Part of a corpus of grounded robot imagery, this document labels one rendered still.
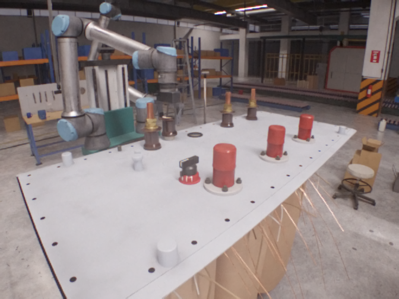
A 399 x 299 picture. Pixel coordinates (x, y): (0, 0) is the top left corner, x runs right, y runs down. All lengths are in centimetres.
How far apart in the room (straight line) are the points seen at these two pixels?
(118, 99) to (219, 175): 146
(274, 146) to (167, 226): 55
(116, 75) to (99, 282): 170
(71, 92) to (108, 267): 117
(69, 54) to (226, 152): 112
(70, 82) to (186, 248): 121
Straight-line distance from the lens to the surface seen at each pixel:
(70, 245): 60
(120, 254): 54
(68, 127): 152
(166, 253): 47
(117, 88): 201
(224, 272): 121
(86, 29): 157
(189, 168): 75
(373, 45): 1121
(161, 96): 116
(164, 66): 110
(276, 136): 94
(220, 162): 68
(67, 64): 151
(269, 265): 171
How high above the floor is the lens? 173
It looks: 21 degrees down
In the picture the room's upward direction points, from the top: straight up
